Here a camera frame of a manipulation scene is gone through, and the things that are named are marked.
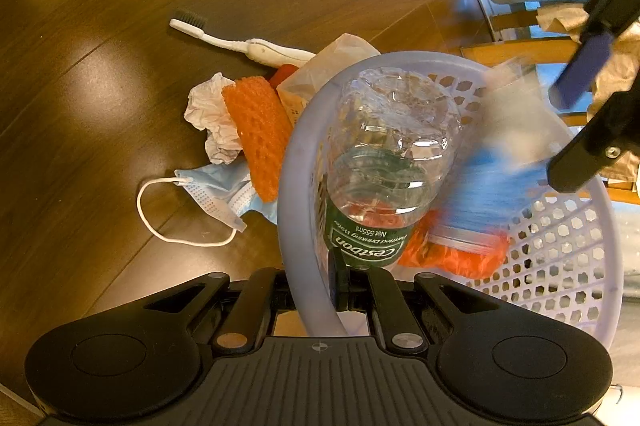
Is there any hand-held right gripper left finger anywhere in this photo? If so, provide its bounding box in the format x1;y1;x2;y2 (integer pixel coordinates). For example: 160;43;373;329
131;268;288;354

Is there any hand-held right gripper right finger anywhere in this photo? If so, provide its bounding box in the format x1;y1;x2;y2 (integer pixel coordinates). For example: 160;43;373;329
327;251;501;352

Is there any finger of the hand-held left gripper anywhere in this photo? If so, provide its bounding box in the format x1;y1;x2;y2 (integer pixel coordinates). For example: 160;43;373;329
547;81;640;194
549;0;640;109

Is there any blue and white carton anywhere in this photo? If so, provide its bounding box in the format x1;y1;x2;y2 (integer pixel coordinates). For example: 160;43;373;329
439;55;557;253

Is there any lavender plastic waste basket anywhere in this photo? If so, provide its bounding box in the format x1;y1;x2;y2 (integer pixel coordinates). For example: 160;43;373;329
277;51;626;353

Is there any orange plastic bag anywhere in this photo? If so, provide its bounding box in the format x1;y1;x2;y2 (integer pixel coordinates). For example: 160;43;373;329
350;201;509;280

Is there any clear plastic water bottle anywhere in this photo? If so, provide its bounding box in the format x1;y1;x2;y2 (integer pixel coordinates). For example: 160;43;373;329
320;66;462;270

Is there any orange foam fruit net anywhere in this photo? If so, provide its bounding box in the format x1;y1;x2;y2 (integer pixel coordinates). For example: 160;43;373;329
221;76;292;203

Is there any white tissue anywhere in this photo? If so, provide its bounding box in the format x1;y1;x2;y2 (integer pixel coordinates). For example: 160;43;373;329
183;73;247;165

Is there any beige plastic packet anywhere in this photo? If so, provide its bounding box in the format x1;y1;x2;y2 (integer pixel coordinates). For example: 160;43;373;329
276;33;384;128

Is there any white toothbrush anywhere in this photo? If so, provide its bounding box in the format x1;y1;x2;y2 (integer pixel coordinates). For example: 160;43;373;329
169;9;317;68

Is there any blue face mask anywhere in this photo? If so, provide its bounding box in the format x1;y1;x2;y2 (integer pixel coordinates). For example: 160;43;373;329
137;162;281;250

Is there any red plastic piece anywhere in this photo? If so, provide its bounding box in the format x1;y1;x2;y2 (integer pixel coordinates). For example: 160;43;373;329
271;63;302;85

